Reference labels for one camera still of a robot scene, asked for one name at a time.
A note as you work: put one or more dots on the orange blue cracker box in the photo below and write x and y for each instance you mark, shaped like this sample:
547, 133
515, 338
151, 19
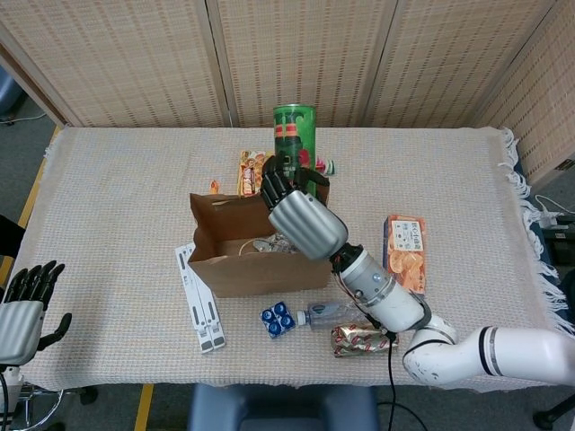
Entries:
404, 256

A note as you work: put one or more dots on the woven folding screen panel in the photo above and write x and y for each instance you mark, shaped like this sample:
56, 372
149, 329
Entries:
449, 58
112, 58
548, 90
350, 58

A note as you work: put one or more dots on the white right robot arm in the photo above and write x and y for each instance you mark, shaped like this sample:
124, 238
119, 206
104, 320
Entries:
391, 301

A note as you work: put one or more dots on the small orange packet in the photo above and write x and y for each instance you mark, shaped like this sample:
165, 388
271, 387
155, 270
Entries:
215, 186

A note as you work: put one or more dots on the white folding laptop stand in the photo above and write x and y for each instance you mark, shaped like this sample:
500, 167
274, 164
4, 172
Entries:
202, 310

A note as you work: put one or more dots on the blue toy building block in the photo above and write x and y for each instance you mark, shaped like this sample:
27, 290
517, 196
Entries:
276, 319

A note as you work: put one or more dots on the gold red foil packet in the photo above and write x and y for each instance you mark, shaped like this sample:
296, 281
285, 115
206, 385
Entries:
355, 343

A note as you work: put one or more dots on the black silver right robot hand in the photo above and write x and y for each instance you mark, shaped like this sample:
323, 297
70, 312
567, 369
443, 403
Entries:
305, 224

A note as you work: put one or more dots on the grey blue chair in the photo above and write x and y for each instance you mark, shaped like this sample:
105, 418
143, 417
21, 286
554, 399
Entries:
6, 96

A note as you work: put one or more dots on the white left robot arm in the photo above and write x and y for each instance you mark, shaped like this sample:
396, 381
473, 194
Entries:
9, 395

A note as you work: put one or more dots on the beige woven tablecloth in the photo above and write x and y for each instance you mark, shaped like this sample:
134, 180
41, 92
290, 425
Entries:
112, 224

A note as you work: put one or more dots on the green chips can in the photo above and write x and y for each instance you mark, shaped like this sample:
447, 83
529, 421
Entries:
294, 130

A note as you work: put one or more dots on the colourful snack package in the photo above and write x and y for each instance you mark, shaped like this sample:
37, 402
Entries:
249, 175

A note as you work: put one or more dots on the chrome stool base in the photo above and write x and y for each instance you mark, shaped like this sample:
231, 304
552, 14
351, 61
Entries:
38, 410

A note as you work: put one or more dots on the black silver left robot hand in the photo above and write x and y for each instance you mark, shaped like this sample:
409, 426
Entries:
18, 328

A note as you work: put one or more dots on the brown paper bag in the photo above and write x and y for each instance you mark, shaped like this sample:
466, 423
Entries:
265, 278

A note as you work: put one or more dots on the colourful feather shuttlecock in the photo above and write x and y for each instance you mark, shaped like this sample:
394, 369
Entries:
328, 167

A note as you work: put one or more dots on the white power strip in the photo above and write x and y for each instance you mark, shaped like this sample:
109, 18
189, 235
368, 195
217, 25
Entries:
554, 217

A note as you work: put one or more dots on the clear plastic bottle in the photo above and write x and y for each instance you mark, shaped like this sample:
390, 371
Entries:
323, 314

